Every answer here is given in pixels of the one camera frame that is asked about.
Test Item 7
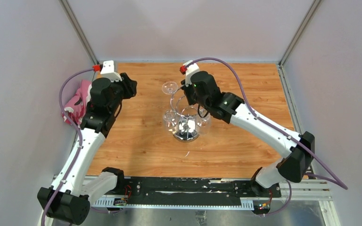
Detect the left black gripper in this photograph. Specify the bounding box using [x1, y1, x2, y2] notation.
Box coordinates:
[107, 73, 137, 113]

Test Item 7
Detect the chrome wine glass rack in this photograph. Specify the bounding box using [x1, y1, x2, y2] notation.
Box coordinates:
[170, 85, 199, 142]

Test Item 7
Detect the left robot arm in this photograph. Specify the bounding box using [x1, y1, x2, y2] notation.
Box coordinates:
[37, 73, 137, 226]

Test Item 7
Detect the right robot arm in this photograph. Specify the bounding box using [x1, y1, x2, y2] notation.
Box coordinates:
[181, 71, 315, 197]

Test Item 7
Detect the pink camouflage cloth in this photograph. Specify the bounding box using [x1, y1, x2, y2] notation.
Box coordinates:
[62, 80, 92, 126]

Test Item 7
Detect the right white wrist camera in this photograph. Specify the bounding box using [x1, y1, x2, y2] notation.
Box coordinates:
[180, 60, 200, 87]

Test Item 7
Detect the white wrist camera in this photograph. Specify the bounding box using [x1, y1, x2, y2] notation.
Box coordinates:
[180, 60, 200, 87]
[100, 60, 123, 82]

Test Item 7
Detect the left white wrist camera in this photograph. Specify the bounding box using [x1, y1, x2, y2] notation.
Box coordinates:
[100, 60, 123, 82]

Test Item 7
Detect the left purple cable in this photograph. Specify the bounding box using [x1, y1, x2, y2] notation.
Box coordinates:
[40, 64, 102, 226]

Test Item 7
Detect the purple cable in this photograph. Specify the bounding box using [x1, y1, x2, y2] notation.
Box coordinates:
[180, 57, 349, 190]
[40, 64, 102, 226]

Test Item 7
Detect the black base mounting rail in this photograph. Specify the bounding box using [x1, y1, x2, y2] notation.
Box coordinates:
[91, 176, 281, 210]

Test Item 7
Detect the left aluminium frame post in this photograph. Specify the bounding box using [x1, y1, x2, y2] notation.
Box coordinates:
[59, 0, 99, 64]

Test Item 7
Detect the aluminium frame post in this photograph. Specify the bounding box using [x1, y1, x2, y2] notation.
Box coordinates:
[279, 0, 322, 67]
[59, 0, 99, 64]

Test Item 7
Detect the right aluminium frame post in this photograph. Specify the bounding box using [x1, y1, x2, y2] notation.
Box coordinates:
[279, 0, 322, 67]

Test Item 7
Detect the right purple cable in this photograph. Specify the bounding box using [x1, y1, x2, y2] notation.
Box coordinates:
[180, 57, 349, 190]

